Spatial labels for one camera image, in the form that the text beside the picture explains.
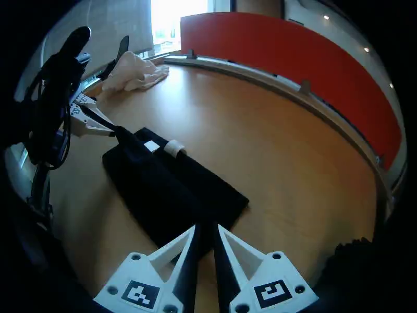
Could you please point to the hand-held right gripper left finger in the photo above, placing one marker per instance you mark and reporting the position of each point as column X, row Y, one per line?
column 143, row 274

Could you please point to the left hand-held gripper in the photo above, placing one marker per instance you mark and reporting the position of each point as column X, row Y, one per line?
column 55, row 88

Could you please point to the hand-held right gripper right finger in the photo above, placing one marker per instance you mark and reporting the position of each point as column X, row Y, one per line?
column 273, row 274

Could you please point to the black towel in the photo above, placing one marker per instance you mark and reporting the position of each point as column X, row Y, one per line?
column 169, row 182

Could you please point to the heap of white towels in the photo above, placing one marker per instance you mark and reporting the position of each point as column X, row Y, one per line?
column 133, row 73

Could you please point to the stack of black towels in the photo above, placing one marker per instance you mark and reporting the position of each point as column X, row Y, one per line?
column 350, row 267

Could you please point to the red desk screen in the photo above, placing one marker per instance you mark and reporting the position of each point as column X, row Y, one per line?
column 293, row 58

